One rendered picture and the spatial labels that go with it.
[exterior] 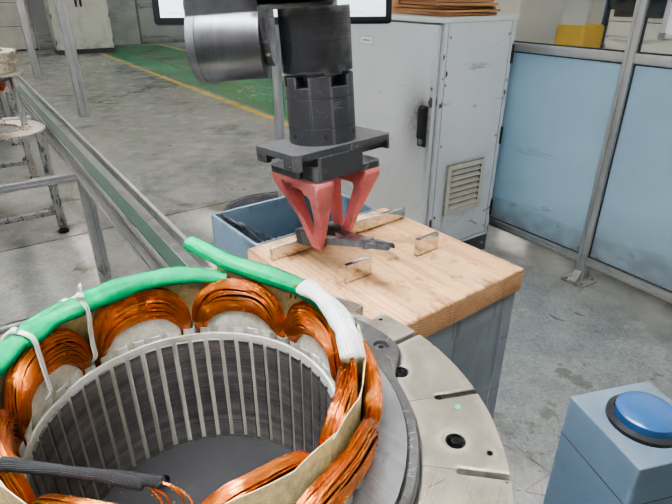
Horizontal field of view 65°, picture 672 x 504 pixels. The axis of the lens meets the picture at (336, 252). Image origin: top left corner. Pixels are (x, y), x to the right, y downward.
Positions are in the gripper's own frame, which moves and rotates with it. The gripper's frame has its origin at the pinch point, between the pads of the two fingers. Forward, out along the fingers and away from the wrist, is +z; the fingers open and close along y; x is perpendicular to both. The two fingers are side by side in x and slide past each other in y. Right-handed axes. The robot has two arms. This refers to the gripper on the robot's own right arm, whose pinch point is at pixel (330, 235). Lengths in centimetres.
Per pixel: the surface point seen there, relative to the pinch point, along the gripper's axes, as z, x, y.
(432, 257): 3.8, 4.7, -9.0
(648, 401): 7.1, 26.5, -7.1
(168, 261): 29, -71, -7
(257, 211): 3.2, -18.9, -2.9
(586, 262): 100, -73, -206
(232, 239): 3.6, -14.1, 3.3
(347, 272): 2.2, 3.6, 1.0
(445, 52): 1, -123, -158
